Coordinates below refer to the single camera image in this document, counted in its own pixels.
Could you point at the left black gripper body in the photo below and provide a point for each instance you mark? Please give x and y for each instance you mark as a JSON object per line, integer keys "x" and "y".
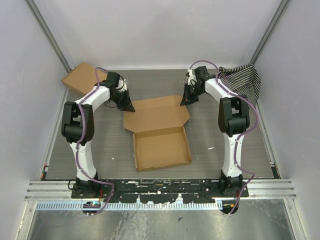
{"x": 113, "y": 99}

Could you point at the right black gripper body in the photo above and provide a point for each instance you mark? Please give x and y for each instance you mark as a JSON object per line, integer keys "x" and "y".
{"x": 199, "y": 92}

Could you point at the brown cardboard box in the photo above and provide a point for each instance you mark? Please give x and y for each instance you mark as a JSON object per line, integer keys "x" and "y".
{"x": 81, "y": 80}
{"x": 159, "y": 135}

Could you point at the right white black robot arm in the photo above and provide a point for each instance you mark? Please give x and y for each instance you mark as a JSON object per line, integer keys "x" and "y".
{"x": 233, "y": 121}

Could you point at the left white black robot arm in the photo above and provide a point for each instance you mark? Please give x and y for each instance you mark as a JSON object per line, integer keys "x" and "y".
{"x": 78, "y": 128}

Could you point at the black white striped cloth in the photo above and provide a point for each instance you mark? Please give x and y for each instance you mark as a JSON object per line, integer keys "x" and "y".
{"x": 242, "y": 80}

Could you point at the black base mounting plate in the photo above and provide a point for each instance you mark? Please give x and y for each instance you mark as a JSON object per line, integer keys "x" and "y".
{"x": 160, "y": 191}

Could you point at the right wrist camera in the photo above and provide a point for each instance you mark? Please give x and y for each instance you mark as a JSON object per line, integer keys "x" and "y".
{"x": 196, "y": 75}

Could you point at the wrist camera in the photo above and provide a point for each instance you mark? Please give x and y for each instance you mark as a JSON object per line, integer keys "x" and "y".
{"x": 196, "y": 75}
{"x": 115, "y": 78}

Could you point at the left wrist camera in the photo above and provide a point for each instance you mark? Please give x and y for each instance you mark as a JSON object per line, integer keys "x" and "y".
{"x": 115, "y": 78}

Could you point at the left aluminium corner post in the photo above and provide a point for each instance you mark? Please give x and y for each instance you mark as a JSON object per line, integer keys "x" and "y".
{"x": 48, "y": 34}

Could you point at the aluminium corner post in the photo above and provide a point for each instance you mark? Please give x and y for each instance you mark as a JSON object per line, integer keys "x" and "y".
{"x": 48, "y": 34}
{"x": 279, "y": 12}

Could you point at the white slotted cable duct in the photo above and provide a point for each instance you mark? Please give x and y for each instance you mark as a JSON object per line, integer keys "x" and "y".
{"x": 82, "y": 205}

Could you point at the aluminium front rail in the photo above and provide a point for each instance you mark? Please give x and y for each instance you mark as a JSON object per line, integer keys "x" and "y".
{"x": 256, "y": 189}

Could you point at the right aluminium corner post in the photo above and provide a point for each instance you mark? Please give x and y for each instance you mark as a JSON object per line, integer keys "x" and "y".
{"x": 279, "y": 12}

